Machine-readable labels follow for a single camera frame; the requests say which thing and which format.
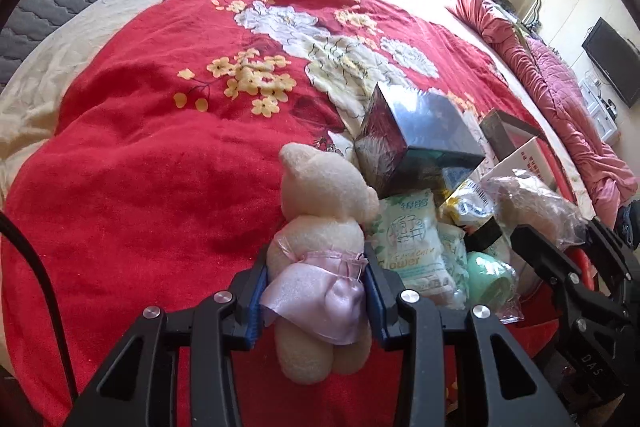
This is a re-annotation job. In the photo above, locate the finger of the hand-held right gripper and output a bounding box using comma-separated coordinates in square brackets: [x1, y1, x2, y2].
[586, 219, 640, 303]
[510, 223, 628, 340]

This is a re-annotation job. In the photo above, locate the black flat television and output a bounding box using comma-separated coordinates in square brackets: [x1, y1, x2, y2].
[581, 18, 640, 108]

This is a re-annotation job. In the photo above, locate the mint green round sponge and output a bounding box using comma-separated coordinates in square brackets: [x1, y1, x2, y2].
[465, 252, 518, 318]

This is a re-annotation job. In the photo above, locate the white drawer cabinet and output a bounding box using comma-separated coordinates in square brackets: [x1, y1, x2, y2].
[580, 77, 623, 142]

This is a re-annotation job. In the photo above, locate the dark glossy box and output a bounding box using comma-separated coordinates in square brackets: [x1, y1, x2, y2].
[354, 82, 487, 200]

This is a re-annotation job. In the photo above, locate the cream teddy bear pink dress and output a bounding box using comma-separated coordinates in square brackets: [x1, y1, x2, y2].
[260, 142, 381, 383]

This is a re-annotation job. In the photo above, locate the green flower tissue packet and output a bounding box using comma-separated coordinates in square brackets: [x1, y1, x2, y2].
[372, 189, 451, 300]
[435, 222, 473, 310]

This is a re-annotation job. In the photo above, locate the red tissue pack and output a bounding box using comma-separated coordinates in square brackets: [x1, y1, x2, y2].
[480, 138, 561, 202]

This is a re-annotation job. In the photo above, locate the red floral blanket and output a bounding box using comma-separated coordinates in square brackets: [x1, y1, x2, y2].
[0, 0, 601, 427]

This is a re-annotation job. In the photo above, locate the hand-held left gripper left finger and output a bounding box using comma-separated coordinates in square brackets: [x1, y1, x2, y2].
[62, 249, 271, 427]

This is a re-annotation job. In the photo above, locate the grey cardboard box tray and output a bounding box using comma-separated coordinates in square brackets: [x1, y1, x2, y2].
[480, 107, 546, 158]

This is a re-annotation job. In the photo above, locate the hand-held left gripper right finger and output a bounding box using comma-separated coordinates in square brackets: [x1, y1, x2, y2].
[364, 249, 573, 427]

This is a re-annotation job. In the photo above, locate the pink quilt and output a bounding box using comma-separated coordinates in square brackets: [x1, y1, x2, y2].
[445, 0, 638, 228]

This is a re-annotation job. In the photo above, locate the yellow white packet black band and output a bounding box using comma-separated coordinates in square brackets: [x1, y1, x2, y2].
[440, 179, 503, 253]

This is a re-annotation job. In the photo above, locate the dark bag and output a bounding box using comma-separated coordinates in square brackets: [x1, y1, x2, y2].
[617, 202, 640, 248]

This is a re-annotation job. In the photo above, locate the heart-shaped dresser mirror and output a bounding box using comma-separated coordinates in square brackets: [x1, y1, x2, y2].
[507, 0, 543, 25]

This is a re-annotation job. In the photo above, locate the clear bag of beige sponges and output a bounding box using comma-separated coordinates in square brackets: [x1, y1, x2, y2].
[482, 174, 588, 253]

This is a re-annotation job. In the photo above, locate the black cable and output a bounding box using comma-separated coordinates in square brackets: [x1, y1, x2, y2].
[0, 211, 80, 403]

